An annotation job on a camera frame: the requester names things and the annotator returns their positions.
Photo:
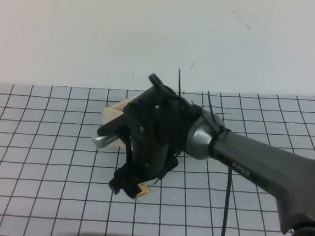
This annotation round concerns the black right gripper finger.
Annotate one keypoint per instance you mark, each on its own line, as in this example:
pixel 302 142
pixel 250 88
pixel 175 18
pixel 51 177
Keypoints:
pixel 117 183
pixel 132 189

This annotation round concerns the black zip tie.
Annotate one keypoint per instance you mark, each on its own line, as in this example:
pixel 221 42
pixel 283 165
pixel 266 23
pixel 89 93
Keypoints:
pixel 213 109
pixel 179 81

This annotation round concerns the cream fabric pencil case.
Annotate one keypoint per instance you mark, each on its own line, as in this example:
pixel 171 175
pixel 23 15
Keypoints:
pixel 113 114

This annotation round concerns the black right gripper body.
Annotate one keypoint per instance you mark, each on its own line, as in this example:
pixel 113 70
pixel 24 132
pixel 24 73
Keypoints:
pixel 156 131

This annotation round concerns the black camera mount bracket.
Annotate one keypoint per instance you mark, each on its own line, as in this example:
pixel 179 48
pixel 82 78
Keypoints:
pixel 112 126

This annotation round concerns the small tan eraser with label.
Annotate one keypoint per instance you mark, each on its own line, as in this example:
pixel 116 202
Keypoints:
pixel 143 192

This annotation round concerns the blue grid tablecloth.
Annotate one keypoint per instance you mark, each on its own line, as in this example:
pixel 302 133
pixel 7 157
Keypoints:
pixel 45 169

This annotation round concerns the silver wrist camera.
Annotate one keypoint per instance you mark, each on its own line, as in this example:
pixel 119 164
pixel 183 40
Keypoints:
pixel 104 141

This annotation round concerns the gray Piper right robot arm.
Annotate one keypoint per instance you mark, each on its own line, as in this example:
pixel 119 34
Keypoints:
pixel 252 165

